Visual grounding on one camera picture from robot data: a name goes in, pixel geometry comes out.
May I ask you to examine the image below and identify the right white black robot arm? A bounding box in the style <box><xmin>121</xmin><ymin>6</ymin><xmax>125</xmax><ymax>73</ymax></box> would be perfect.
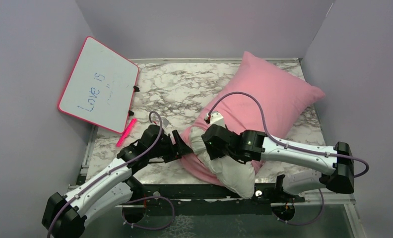
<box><xmin>202</xmin><ymin>124</ymin><xmax>354</xmax><ymax>202</ymax></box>

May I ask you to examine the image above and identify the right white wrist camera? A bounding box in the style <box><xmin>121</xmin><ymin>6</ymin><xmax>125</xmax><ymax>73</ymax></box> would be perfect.
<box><xmin>204</xmin><ymin>111</ymin><xmax>226</xmax><ymax>128</ymax></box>

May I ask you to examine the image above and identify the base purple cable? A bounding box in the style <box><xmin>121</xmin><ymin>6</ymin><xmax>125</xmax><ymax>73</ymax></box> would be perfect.
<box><xmin>122</xmin><ymin>196</ymin><xmax>176</xmax><ymax>231</ymax></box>
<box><xmin>270</xmin><ymin>188</ymin><xmax>326</xmax><ymax>227</ymax></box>

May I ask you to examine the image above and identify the pink marker pen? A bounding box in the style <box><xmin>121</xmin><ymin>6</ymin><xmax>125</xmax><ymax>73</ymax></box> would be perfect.
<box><xmin>116</xmin><ymin>118</ymin><xmax>137</xmax><ymax>147</ymax></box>

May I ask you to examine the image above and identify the pink floral pillowcase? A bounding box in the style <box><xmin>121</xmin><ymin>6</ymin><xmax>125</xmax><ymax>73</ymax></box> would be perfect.
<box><xmin>179</xmin><ymin>51</ymin><xmax>326</xmax><ymax>188</ymax></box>

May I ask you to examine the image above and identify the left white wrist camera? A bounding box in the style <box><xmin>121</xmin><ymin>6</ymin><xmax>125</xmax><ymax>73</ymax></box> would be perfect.
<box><xmin>161</xmin><ymin>118</ymin><xmax>171</xmax><ymax>130</ymax></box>

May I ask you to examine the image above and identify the pink framed whiteboard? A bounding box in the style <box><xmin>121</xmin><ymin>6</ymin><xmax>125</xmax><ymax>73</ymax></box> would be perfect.
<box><xmin>57</xmin><ymin>36</ymin><xmax>139</xmax><ymax>133</ymax></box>

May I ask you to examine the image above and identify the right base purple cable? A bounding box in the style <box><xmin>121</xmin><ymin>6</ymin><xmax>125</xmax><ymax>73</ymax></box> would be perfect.
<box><xmin>270</xmin><ymin>188</ymin><xmax>326</xmax><ymax>227</ymax></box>

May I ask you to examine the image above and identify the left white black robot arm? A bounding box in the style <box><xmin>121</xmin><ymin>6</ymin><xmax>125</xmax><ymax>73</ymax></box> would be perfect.
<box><xmin>42</xmin><ymin>124</ymin><xmax>193</xmax><ymax>238</ymax></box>

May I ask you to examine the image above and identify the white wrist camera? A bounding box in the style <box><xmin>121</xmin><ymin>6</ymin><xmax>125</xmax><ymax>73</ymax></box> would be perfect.
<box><xmin>161</xmin><ymin>118</ymin><xmax>171</xmax><ymax>130</ymax></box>
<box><xmin>204</xmin><ymin>111</ymin><xmax>226</xmax><ymax>128</ymax></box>

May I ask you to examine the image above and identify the white pillow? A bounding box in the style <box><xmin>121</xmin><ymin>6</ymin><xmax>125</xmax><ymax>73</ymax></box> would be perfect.
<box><xmin>189</xmin><ymin>126</ymin><xmax>256</xmax><ymax>199</ymax></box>

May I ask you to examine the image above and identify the black mounting rail base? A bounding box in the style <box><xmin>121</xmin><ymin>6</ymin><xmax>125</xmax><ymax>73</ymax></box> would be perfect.
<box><xmin>122</xmin><ymin>178</ymin><xmax>305</xmax><ymax>223</ymax></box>

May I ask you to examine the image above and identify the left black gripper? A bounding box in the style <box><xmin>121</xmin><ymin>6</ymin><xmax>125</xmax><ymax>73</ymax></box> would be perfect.
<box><xmin>148</xmin><ymin>130</ymin><xmax>193</xmax><ymax>163</ymax></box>

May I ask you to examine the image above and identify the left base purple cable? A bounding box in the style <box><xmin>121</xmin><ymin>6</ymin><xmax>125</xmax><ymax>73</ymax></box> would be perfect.
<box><xmin>122</xmin><ymin>196</ymin><xmax>176</xmax><ymax>231</ymax></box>

